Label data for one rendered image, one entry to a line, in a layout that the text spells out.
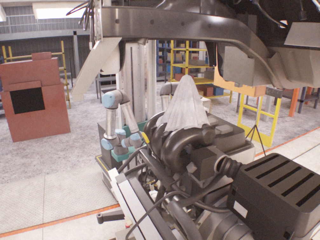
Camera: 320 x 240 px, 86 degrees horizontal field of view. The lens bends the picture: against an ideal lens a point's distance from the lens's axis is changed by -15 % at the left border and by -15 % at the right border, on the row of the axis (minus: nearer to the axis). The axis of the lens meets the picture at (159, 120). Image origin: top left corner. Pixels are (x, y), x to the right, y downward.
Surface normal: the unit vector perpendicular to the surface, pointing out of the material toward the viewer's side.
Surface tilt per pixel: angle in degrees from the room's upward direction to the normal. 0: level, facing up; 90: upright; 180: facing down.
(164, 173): 0
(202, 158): 0
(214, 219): 40
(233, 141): 79
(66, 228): 0
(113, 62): 99
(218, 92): 90
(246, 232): 17
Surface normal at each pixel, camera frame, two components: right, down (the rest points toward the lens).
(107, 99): -0.47, 0.19
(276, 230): -0.89, 0.16
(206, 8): 0.30, 0.29
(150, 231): -0.25, -0.85
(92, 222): 0.00, -0.93
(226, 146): 0.44, 0.14
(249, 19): -0.71, 0.25
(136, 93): 0.58, 0.29
